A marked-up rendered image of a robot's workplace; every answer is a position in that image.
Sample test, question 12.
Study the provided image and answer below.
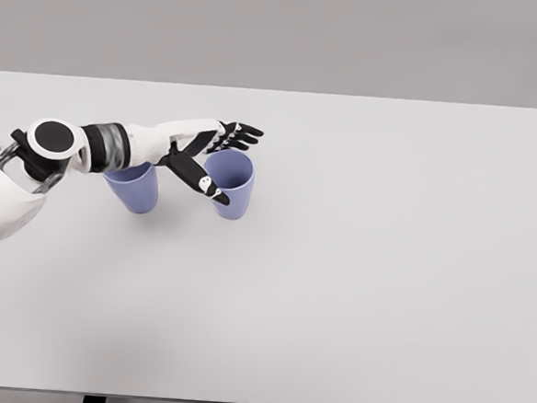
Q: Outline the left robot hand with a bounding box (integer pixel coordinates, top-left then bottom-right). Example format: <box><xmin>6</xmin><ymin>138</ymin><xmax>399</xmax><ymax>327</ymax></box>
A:
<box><xmin>159</xmin><ymin>115</ymin><xmax>266</xmax><ymax>209</ymax></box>

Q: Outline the lavender plastic cup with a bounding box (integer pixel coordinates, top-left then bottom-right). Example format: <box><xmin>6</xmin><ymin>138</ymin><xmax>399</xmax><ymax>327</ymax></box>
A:
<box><xmin>99</xmin><ymin>157</ymin><xmax>162</xmax><ymax>216</ymax></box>
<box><xmin>200</xmin><ymin>147</ymin><xmax>258</xmax><ymax>223</ymax></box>

